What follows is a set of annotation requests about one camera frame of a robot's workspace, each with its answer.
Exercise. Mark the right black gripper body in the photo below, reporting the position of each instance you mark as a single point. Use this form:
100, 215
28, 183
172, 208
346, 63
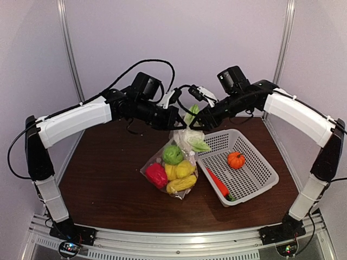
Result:
235, 104

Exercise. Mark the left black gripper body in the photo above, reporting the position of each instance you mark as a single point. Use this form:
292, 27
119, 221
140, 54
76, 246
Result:
144, 111

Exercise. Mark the white cauliflower toy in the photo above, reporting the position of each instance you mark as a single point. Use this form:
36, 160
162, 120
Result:
193, 139

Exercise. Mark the green pepper toy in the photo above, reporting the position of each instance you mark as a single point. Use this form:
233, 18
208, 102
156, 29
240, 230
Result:
172, 155

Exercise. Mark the clear dotted zip bag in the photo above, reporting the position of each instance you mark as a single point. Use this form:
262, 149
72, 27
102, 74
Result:
188, 155

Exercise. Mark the yellow wrinkled squash toy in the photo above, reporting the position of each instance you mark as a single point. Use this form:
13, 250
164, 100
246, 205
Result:
184, 169

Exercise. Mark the yellow apple toy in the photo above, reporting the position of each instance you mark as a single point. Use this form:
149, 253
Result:
170, 171

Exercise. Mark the orange pumpkin toy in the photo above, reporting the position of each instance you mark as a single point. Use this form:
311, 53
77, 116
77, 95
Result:
236, 160

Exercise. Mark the red pepper toy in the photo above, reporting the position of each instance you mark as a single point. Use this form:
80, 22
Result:
156, 174

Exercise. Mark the yellow corn toy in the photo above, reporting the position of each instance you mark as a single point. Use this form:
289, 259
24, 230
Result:
182, 184

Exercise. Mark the orange carrot toy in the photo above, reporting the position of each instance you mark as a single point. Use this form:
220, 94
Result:
221, 186

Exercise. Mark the white plastic basket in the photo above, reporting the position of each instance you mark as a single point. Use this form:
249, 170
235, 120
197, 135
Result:
255, 177

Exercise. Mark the green lettuce leaf toy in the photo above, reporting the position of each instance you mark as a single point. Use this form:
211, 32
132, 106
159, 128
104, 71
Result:
230, 198

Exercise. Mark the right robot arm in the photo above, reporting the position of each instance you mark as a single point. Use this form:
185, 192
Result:
325, 131

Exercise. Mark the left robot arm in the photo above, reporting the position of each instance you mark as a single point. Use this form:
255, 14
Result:
46, 131

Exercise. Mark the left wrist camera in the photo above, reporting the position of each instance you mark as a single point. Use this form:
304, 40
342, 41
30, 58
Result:
170, 98

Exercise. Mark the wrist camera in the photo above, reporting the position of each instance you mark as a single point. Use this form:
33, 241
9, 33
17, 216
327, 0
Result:
202, 94
170, 98

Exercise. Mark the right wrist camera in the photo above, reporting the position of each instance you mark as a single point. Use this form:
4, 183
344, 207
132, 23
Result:
202, 94

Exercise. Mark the right aluminium frame post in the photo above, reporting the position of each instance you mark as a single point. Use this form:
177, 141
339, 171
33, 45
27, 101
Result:
285, 40

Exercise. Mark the aluminium frame post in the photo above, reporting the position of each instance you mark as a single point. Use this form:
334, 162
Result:
285, 40
61, 7

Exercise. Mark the left aluminium frame post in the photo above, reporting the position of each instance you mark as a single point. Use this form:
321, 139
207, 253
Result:
61, 7

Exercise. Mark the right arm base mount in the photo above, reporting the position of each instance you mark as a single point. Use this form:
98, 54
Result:
282, 233

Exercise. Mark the aluminium front rail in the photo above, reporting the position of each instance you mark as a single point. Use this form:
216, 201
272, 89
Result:
230, 244

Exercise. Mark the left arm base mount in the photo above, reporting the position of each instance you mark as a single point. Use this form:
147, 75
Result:
77, 234

